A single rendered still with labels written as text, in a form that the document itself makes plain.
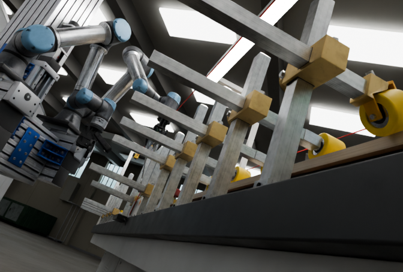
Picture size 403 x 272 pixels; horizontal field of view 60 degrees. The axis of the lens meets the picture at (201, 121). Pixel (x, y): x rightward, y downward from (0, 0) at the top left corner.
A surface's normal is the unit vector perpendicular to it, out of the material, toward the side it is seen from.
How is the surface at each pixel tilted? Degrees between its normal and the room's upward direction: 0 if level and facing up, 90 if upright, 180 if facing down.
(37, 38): 95
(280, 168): 90
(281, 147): 90
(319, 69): 180
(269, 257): 90
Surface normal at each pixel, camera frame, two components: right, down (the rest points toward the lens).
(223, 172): 0.34, -0.29
